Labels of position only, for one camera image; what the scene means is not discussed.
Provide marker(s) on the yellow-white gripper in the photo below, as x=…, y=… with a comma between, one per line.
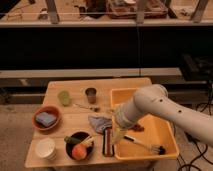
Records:
x=117, y=133

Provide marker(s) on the red-orange apple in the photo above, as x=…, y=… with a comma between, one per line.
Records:
x=79, y=152

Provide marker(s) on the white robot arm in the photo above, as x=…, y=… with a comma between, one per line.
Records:
x=154, y=100

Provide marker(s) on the metal cup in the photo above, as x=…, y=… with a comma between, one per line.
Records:
x=91, y=95

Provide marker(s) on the green plastic cup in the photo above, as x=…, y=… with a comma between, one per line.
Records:
x=64, y=98

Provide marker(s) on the white paper cup stack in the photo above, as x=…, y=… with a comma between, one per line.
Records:
x=46, y=149

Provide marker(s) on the red item in tub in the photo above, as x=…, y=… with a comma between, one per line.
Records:
x=138, y=128

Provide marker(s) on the grey cloth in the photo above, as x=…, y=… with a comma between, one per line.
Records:
x=99, y=124

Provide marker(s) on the yellow corn toy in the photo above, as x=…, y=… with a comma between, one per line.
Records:
x=88, y=141

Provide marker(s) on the yellow plastic tub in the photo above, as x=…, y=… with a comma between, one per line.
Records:
x=157, y=131

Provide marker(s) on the dark bowl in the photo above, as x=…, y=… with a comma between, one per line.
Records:
x=81, y=136

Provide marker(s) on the wooden table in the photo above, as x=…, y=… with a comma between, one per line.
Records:
x=75, y=119

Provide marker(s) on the small spoon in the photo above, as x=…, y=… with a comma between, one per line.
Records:
x=95, y=109

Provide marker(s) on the green cucumber toy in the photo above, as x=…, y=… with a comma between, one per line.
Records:
x=71, y=140

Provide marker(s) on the orange bowl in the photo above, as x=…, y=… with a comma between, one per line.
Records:
x=51, y=110

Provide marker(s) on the blue sponge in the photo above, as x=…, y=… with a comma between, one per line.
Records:
x=46, y=119

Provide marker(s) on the white-handled dish brush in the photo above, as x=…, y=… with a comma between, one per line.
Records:
x=155, y=149

